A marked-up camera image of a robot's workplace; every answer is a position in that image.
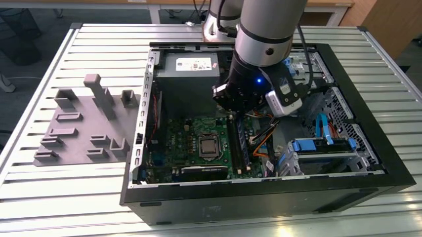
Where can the RAM stick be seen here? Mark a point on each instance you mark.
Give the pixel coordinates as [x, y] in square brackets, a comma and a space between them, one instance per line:
[240, 133]
[247, 150]

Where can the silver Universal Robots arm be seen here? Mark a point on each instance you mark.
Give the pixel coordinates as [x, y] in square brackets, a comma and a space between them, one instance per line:
[267, 24]

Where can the grey power supply unit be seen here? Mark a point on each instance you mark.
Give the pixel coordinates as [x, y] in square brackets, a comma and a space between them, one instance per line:
[184, 91]

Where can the blue drive carrier latch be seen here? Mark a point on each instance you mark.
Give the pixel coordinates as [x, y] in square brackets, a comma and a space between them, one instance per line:
[290, 69]

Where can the CPU socket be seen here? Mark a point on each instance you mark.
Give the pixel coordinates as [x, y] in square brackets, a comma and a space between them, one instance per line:
[207, 135]

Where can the silver CPU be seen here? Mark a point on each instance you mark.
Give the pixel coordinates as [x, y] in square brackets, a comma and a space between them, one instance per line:
[208, 146]

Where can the silver drive cage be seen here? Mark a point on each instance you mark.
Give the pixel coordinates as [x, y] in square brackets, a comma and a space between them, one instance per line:
[316, 63]

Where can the green motherboard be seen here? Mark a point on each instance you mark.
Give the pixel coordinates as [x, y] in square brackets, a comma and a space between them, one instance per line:
[179, 138]

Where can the hard disk in blue carrier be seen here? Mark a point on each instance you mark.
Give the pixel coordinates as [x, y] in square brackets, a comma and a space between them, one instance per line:
[304, 145]

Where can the silver disk bay cage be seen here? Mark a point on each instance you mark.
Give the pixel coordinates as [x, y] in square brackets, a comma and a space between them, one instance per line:
[286, 168]

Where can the black graphics card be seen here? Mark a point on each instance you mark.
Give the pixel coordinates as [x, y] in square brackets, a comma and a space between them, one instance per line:
[202, 174]

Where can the black open PC case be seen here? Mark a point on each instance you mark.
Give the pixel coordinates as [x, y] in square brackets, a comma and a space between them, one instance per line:
[230, 202]

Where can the grey parts rack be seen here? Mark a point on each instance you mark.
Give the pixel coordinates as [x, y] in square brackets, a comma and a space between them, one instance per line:
[88, 113]

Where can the wooden cabinet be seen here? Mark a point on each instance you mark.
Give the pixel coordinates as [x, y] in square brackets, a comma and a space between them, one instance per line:
[391, 22]

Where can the black mesh bin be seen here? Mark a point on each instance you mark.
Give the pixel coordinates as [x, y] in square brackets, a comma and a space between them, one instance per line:
[19, 37]

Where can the white stand foot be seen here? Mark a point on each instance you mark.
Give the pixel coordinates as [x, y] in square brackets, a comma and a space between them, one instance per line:
[7, 85]

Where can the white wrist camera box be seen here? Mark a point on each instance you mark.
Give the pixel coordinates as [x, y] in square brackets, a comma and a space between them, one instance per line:
[283, 103]

